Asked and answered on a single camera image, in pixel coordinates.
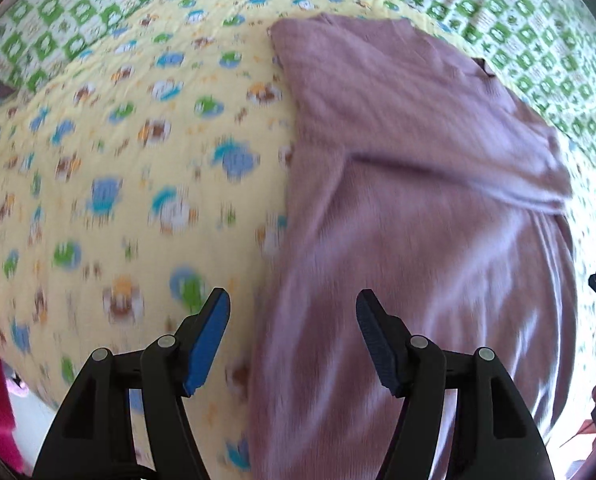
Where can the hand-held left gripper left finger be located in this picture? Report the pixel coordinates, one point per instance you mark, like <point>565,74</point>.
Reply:
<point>208,340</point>

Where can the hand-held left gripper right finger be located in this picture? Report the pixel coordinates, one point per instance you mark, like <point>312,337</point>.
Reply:
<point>378,345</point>

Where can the mauve knit garment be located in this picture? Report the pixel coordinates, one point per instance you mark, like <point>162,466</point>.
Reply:
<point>418,240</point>

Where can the yellow animal print blanket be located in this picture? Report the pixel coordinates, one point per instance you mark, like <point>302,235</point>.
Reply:
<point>127,170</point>

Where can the green checked bed sheet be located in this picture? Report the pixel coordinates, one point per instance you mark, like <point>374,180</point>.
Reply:
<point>503,15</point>

